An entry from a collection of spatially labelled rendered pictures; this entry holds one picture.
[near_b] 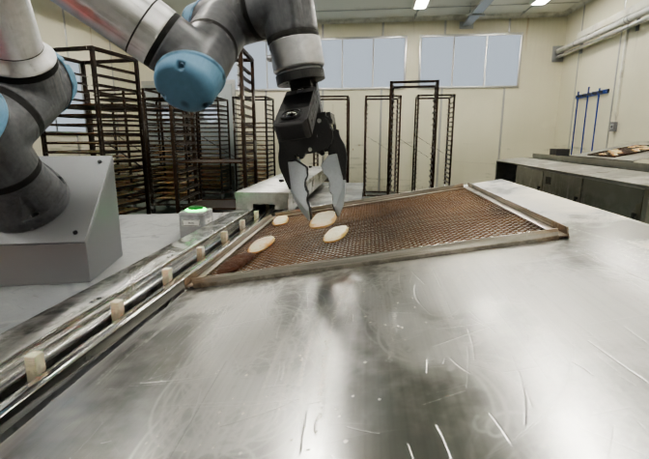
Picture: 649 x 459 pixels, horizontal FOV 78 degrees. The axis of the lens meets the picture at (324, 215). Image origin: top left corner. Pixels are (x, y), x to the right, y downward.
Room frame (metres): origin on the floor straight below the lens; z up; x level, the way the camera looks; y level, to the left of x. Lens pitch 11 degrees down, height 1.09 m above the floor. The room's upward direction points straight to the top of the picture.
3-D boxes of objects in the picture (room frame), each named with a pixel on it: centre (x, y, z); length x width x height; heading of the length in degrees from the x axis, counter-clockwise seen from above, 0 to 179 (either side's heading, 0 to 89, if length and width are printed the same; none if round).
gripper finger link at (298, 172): (0.61, 0.03, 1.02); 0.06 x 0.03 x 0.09; 173
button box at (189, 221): (1.09, 0.35, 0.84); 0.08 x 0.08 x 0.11; 84
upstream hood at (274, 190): (1.90, 0.14, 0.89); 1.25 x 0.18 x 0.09; 174
